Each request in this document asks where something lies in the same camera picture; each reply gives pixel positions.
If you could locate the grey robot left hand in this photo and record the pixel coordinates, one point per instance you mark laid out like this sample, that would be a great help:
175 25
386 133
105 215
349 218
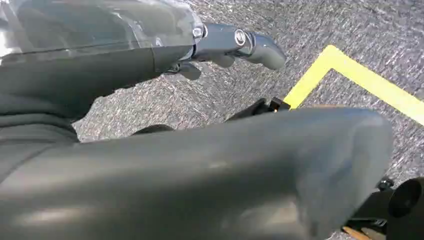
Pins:
205 179

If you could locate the black robot foot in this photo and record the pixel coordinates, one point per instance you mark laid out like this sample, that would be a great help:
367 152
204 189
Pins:
256 107

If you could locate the ribbed grey left arm sleeve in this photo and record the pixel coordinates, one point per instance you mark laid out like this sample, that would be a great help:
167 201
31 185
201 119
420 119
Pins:
30 132

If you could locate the yellow floor tape corner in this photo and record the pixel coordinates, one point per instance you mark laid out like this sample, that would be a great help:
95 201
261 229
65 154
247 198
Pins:
364 78

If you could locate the black robot leg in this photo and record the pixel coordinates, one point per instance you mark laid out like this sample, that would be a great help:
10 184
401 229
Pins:
405 205

